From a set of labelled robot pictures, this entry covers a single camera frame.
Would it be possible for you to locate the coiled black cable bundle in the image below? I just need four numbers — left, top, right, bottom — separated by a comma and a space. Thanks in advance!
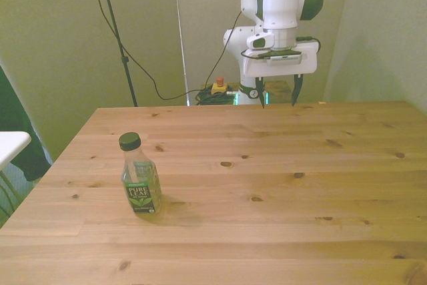
195, 88, 238, 106

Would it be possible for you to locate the black camera stand pole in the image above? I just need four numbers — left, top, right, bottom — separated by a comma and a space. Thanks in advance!
95, 0, 139, 107

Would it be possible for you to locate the dark green cloth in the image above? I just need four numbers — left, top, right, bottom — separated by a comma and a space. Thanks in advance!
0, 64, 53, 182

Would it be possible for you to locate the clear Pure Leaf tea bottle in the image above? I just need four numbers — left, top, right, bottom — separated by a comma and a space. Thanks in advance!
119, 131, 163, 216

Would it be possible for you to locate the white side table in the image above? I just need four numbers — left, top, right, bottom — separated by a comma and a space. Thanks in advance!
0, 131, 32, 170

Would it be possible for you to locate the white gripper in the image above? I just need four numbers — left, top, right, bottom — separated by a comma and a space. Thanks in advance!
242, 39, 318, 109

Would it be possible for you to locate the yellow emergency stop button box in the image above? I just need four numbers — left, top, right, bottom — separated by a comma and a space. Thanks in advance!
211, 77, 228, 95

